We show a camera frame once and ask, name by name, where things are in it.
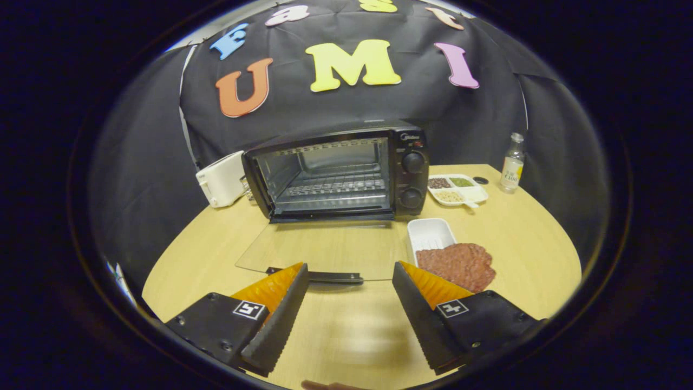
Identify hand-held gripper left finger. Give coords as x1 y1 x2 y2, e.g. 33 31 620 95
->
165 263 310 378

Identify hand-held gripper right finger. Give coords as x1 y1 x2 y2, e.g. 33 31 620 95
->
393 262 548 376

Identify red raw meat piece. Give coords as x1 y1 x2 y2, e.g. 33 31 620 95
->
416 243 497 295

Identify black toaster oven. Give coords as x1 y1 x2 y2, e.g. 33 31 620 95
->
236 120 432 286

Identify white toaster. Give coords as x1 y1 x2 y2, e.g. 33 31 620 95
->
195 151 247 209

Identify white rectangular tray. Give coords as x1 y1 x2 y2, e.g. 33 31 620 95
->
407 218 459 266

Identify white divided spice dish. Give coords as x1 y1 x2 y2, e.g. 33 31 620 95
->
427 174 490 210

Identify clear glass bottle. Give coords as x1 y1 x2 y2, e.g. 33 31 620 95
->
499 133 526 194

